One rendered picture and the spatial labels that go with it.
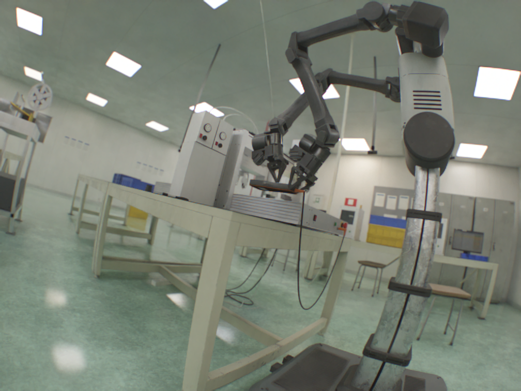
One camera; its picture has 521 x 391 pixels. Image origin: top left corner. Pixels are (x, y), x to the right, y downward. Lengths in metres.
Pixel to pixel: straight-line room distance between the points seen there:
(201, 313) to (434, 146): 0.80
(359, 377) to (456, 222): 4.34
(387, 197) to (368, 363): 4.80
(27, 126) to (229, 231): 2.34
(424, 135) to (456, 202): 4.28
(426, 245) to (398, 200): 4.66
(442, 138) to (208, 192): 1.05
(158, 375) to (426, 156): 1.22
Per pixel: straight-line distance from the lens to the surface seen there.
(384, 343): 0.72
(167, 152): 8.89
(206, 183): 1.20
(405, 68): 0.84
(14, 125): 2.66
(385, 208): 5.32
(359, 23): 0.88
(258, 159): 0.95
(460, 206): 4.95
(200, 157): 1.17
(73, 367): 1.08
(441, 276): 4.84
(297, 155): 0.89
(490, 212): 5.11
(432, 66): 0.84
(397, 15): 0.82
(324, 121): 0.84
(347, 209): 3.79
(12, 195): 2.69
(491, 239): 5.07
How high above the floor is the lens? 0.74
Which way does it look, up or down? 6 degrees up
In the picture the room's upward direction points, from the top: 13 degrees clockwise
